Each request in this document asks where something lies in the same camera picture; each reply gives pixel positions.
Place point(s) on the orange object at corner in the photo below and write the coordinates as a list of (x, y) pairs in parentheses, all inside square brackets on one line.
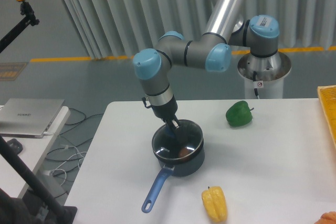
[(327, 218)]

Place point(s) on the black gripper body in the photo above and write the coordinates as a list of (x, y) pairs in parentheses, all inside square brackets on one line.
[(165, 112)]

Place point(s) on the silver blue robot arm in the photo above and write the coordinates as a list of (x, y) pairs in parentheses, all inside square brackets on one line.
[(212, 52)]

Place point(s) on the white side table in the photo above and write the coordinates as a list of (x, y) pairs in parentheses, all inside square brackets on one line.
[(33, 154)]

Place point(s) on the yellow plastic basket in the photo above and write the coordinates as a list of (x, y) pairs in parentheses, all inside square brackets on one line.
[(326, 95)]

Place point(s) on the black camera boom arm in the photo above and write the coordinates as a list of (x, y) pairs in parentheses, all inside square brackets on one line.
[(29, 19)]

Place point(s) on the dark pot blue handle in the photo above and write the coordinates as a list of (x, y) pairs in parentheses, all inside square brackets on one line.
[(179, 169)]

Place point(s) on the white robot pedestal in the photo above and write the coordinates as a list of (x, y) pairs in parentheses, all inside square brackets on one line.
[(264, 77)]

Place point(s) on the white pleated curtain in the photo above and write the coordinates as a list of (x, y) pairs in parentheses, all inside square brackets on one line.
[(124, 27)]

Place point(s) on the green bell pepper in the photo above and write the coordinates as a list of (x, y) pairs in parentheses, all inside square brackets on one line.
[(239, 114)]

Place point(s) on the black small object on table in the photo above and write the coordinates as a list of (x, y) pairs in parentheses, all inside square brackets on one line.
[(15, 145)]

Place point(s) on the yellow bell pepper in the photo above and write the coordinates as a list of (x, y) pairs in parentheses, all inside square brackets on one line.
[(214, 202)]

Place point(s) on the glass pot lid blue knob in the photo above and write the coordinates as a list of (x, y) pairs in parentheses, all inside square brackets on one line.
[(174, 146)]

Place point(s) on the silver laptop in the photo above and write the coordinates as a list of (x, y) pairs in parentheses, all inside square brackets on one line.
[(28, 117)]

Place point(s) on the brown egg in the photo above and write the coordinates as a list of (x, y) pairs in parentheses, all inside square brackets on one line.
[(183, 152)]

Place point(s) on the black tripod pole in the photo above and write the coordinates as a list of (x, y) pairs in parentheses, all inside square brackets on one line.
[(64, 214)]

